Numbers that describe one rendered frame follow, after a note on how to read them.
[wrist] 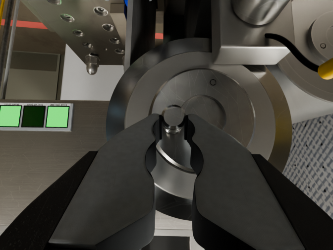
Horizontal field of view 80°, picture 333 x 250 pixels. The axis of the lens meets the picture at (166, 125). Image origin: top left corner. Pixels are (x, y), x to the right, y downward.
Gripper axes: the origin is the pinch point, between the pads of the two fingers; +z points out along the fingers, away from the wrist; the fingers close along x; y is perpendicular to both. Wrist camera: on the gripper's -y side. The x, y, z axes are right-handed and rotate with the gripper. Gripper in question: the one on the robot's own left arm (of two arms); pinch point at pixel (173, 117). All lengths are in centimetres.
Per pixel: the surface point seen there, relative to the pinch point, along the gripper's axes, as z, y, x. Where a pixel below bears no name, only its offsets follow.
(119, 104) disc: 4.1, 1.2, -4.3
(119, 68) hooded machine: 183, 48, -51
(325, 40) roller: 7.8, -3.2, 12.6
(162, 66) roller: 5.5, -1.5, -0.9
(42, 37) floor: 226, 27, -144
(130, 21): 9.9, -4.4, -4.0
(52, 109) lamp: 33.1, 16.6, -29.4
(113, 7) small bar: 27.3, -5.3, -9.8
